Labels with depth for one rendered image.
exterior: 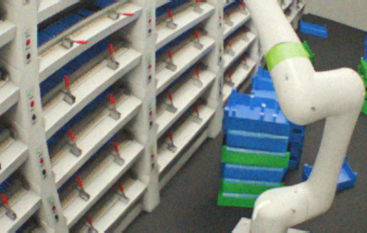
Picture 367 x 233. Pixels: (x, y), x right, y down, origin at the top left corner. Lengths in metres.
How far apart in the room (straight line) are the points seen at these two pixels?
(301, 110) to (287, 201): 0.36
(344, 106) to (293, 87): 0.17
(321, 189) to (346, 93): 0.35
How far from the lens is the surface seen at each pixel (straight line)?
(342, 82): 1.16
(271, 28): 1.17
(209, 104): 2.69
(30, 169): 1.44
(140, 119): 2.00
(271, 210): 1.35
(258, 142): 2.09
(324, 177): 1.36
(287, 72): 1.11
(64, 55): 1.45
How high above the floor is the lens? 1.46
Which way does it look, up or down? 29 degrees down
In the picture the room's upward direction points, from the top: straight up
